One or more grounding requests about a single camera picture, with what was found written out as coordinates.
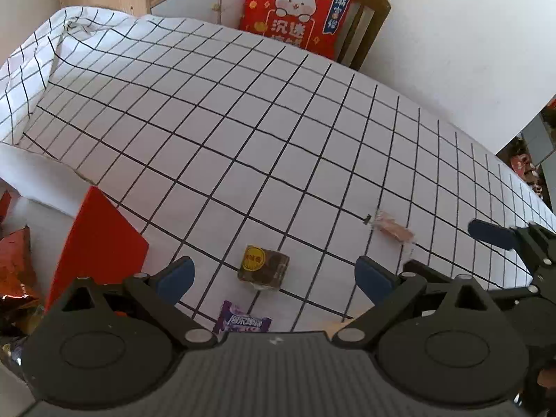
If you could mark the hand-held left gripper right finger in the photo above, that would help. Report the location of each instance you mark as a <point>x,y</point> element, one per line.
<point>373,279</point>

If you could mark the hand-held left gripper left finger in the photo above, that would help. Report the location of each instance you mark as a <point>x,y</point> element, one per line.
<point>174,279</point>

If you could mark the pale pink candy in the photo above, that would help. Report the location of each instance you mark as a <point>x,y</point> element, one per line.
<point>393,227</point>

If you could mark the brown wooden chair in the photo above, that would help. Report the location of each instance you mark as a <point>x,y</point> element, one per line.
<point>373,21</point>

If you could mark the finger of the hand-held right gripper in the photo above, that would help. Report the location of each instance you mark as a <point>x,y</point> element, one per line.
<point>491,232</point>

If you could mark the grey shoe cabinet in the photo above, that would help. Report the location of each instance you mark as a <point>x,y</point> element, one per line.
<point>541,134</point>

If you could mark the dark brown snack cube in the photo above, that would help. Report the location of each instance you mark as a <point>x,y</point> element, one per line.
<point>265,265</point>

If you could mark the checkered white tablecloth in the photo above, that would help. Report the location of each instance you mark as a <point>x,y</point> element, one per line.
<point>260,139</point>

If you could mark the red rabbit print cushion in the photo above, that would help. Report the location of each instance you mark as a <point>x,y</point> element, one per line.
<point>295,17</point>

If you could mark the orange foil snack packet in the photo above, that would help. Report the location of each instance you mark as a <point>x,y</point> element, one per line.
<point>17,265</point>

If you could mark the red slippers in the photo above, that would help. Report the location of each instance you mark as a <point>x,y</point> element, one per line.
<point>523,165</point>

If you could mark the red and white cardboard box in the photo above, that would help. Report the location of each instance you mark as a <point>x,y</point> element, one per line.
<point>100,243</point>

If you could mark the purple wrapped candy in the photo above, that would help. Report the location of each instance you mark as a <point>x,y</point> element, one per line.
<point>241,319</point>

